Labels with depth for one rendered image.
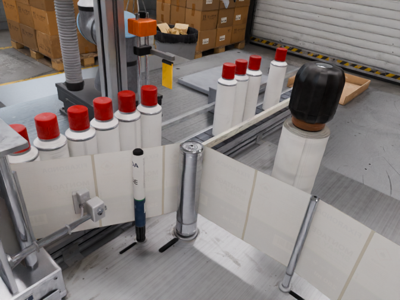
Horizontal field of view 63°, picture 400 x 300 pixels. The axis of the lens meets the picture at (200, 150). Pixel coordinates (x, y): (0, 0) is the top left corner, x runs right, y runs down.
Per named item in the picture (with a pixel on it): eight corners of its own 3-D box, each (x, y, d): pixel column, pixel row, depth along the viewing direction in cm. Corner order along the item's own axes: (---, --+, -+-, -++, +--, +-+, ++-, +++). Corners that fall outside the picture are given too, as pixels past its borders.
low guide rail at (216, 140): (87, 214, 60) (86, 206, 59) (84, 211, 61) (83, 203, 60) (325, 84, 131) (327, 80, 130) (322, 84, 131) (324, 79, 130)
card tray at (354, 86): (343, 105, 131) (346, 96, 129) (286, 86, 145) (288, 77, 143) (367, 88, 151) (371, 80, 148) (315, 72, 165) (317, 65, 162)
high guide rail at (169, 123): (62, 174, 61) (61, 167, 60) (59, 171, 62) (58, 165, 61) (312, 67, 132) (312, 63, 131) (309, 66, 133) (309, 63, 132)
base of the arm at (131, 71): (113, 98, 98) (114, 66, 93) (84, 84, 106) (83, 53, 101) (150, 90, 109) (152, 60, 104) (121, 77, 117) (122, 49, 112)
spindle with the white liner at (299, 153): (294, 223, 64) (340, 78, 48) (256, 201, 69) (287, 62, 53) (313, 202, 70) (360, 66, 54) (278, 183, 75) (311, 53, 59)
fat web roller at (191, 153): (186, 245, 57) (192, 156, 47) (168, 231, 60) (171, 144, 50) (203, 231, 60) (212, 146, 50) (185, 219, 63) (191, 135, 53)
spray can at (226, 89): (222, 141, 89) (231, 68, 78) (208, 134, 92) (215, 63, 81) (233, 135, 93) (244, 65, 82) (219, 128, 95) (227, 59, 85)
